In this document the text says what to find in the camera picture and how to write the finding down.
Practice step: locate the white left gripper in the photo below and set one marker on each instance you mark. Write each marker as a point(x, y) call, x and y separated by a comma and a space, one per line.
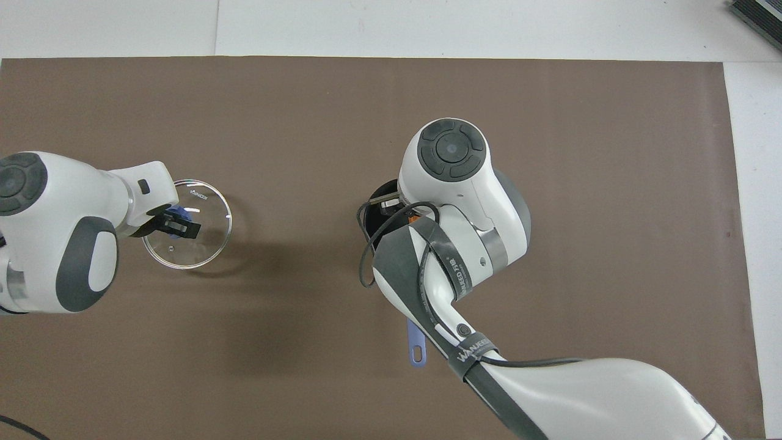
point(149, 186)

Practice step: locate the glass lid with blue knob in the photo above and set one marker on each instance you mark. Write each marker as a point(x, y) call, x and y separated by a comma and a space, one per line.
point(208, 244)

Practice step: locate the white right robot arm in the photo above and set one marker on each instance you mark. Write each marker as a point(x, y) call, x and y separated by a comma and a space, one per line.
point(452, 153)

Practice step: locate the brown table mat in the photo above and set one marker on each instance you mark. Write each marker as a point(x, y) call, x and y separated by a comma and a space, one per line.
point(305, 122)

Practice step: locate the dark grey ribbed device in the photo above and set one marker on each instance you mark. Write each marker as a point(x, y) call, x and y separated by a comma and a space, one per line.
point(760, 13)

